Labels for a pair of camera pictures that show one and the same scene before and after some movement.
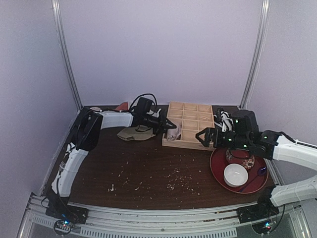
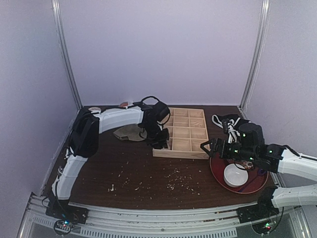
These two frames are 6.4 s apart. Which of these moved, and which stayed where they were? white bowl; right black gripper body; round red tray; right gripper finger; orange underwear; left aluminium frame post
Moved: right gripper finger; right black gripper body
Stayed: left aluminium frame post; round red tray; orange underwear; white bowl
